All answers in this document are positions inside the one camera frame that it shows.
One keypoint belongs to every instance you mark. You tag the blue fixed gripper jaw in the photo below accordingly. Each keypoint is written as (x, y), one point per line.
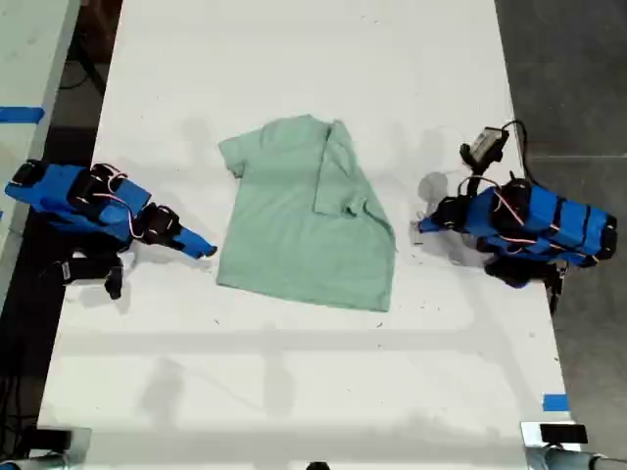
(433, 221)
(193, 239)

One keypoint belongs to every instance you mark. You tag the grey and black camera box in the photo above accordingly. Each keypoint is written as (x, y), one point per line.
(487, 141)

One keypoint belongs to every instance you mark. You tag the blue and black robot arm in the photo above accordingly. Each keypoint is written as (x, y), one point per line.
(553, 220)
(54, 191)

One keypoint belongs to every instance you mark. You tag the small black box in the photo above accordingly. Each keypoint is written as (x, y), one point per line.
(54, 438)
(563, 434)

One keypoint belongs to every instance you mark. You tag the shiny metal plate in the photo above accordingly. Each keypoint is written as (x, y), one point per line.
(530, 433)
(82, 443)

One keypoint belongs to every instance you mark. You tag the grey metal tube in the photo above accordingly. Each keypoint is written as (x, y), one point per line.
(34, 462)
(568, 460)

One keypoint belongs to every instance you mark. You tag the black camera stalk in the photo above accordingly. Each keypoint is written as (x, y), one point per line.
(114, 284)
(482, 164)

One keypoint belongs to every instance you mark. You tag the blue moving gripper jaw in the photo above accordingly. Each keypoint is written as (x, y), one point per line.
(432, 229)
(197, 254)

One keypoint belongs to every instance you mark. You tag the white side table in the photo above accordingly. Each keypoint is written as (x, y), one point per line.
(29, 49)

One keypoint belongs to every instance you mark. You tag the long blue tape strip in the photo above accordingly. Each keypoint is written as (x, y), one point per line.
(19, 114)

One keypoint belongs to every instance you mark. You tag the short blue tape strip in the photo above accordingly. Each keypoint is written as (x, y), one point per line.
(556, 402)

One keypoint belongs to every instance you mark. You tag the pale green T-shirt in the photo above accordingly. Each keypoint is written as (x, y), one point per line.
(303, 235)

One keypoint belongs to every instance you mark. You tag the small black knob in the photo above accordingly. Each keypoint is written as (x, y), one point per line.
(318, 466)

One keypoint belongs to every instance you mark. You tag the black camera box with label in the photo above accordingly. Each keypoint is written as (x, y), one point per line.
(81, 271)

